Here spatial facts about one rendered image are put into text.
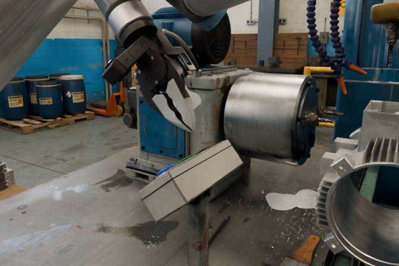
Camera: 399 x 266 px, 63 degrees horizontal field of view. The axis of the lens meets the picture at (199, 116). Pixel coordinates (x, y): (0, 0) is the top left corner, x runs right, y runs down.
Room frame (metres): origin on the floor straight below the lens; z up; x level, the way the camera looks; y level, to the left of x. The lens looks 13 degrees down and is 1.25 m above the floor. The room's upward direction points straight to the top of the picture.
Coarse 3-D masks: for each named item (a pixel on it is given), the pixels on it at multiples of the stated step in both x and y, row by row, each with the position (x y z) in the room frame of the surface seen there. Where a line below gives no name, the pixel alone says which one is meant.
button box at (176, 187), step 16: (224, 144) 0.52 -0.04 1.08; (192, 160) 0.44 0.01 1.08; (208, 160) 0.46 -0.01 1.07; (224, 160) 0.49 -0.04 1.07; (240, 160) 0.52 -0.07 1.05; (160, 176) 0.40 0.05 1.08; (176, 176) 0.39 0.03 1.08; (192, 176) 0.42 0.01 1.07; (208, 176) 0.44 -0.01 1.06; (224, 176) 0.46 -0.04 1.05; (144, 192) 0.41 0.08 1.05; (160, 192) 0.40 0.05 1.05; (176, 192) 0.38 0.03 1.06; (192, 192) 0.39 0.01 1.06; (160, 208) 0.40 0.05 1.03; (176, 208) 0.38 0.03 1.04
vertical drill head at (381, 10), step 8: (384, 0) 0.79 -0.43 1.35; (392, 0) 0.76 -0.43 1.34; (376, 8) 0.77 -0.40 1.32; (384, 8) 0.75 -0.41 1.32; (392, 8) 0.73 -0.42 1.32; (376, 16) 0.77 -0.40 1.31; (384, 16) 0.75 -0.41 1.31; (392, 16) 0.73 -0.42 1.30; (392, 24) 0.75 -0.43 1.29; (392, 32) 0.75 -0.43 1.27; (392, 40) 0.75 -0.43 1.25; (392, 48) 0.84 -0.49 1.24
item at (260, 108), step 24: (240, 96) 0.85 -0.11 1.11; (264, 96) 0.82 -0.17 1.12; (288, 96) 0.79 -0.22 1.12; (312, 96) 0.87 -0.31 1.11; (240, 120) 0.83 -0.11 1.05; (264, 120) 0.79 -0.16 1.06; (288, 120) 0.76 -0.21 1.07; (312, 120) 0.78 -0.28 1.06; (240, 144) 0.84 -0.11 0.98; (264, 144) 0.80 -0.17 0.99; (288, 144) 0.76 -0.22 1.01; (312, 144) 0.89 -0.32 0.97
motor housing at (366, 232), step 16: (368, 144) 0.45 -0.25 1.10; (368, 160) 0.42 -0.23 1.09; (384, 160) 0.41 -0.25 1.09; (336, 176) 0.45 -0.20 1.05; (320, 192) 0.46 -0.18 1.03; (336, 192) 0.48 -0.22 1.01; (352, 192) 0.57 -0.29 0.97; (320, 208) 0.44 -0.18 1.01; (336, 208) 0.47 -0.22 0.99; (352, 208) 0.52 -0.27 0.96; (368, 208) 0.55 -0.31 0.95; (384, 208) 0.56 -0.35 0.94; (320, 224) 0.44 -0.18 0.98; (336, 224) 0.44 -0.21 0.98; (352, 224) 0.48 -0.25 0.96; (368, 224) 0.50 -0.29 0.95; (384, 224) 0.51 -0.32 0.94; (352, 240) 0.44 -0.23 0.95; (368, 240) 0.45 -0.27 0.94; (384, 240) 0.46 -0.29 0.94; (352, 256) 0.42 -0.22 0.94; (368, 256) 0.42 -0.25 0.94; (384, 256) 0.42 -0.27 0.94
